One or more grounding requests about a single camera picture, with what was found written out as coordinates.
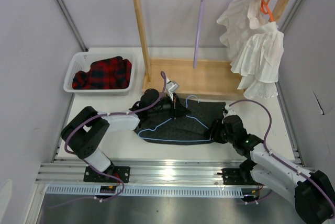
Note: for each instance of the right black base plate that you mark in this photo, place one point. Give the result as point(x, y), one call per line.
point(232, 176)

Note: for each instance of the dark grey dotted skirt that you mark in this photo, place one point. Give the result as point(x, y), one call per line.
point(193, 129)

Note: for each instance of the wooden clothes rack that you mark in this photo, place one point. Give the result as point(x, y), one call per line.
point(210, 80)

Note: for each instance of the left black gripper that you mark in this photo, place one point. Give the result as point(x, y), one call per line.
point(176, 108)

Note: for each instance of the aluminium mounting rail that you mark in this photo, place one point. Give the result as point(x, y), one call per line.
point(142, 172)

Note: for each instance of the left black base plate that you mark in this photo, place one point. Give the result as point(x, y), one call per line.
point(121, 172)

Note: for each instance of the white ruffled garment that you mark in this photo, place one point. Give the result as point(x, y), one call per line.
point(255, 47)

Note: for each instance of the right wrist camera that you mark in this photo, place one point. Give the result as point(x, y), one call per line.
point(227, 111)

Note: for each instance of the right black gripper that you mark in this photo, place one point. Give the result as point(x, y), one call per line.
point(217, 124)

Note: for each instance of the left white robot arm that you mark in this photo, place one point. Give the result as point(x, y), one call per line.
point(84, 133)

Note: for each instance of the red plaid garment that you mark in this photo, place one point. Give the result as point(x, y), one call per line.
point(113, 73)

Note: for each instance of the purple plastic hanger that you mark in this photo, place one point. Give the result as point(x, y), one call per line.
point(199, 25)

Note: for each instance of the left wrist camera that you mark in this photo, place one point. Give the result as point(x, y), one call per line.
point(171, 87)

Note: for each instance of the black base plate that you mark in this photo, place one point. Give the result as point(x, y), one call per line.
point(121, 172)
point(232, 176)

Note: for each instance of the white plastic basket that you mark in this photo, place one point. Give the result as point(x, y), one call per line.
point(82, 62)

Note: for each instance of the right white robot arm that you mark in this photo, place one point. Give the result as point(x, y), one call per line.
point(311, 193)

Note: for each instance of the white slotted cable duct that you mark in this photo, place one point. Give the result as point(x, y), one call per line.
point(96, 190)

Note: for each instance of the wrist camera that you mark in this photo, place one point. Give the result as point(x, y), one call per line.
point(227, 111)
point(171, 87)

